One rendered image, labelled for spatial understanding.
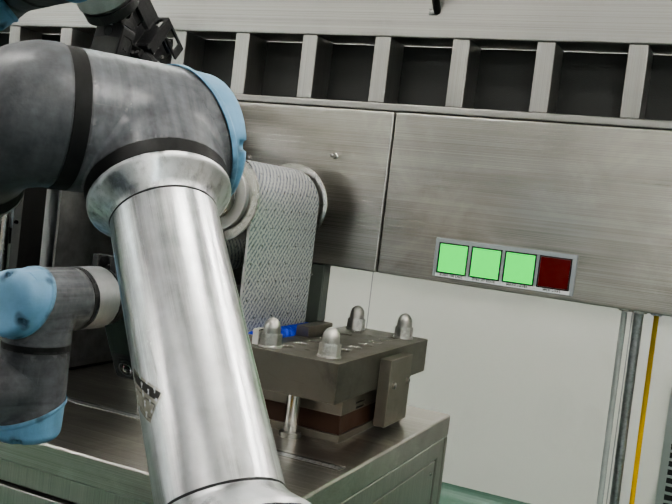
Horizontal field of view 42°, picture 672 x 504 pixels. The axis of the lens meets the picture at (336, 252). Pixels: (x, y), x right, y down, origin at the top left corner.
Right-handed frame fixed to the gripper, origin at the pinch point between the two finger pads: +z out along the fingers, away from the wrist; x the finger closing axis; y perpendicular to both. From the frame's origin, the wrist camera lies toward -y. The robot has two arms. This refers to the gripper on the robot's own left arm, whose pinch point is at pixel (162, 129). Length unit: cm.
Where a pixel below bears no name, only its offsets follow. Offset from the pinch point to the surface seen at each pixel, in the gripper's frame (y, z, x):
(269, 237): 4.3, 27.1, -6.0
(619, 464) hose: 4, 80, -61
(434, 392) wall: 114, 272, 41
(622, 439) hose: 8, 77, -61
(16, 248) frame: -13.6, 15.4, 27.7
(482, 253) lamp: 21, 45, -35
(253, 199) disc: 4.3, 18.0, -6.3
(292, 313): 1.5, 44.5, -6.0
